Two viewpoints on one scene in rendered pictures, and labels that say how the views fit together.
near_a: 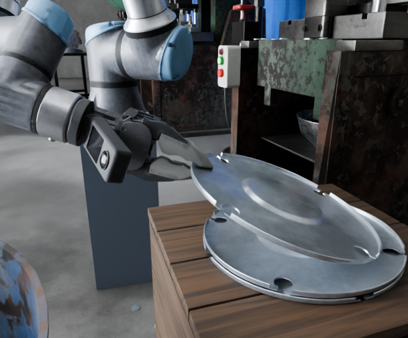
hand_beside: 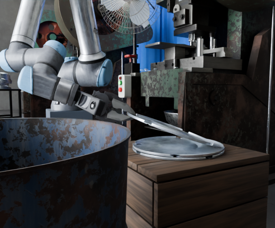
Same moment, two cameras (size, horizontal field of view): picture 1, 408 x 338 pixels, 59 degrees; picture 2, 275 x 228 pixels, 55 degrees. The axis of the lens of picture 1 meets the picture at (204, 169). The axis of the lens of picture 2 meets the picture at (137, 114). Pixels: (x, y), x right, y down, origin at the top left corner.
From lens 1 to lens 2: 36 cm
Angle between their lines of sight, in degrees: 17
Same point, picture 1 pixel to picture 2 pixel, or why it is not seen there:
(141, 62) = (87, 76)
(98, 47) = (62, 69)
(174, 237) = not seen: hidden behind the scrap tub
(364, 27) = (194, 63)
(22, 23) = (46, 50)
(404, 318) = (225, 161)
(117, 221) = not seen: hidden behind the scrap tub
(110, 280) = not seen: hidden behind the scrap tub
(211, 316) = (148, 165)
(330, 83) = (182, 87)
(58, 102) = (66, 83)
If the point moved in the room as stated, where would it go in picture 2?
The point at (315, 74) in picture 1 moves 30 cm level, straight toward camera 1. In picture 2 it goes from (173, 86) to (176, 85)
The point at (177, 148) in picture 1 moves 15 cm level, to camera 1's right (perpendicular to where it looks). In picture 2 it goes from (120, 105) to (166, 104)
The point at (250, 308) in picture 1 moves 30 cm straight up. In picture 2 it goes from (163, 163) to (164, 46)
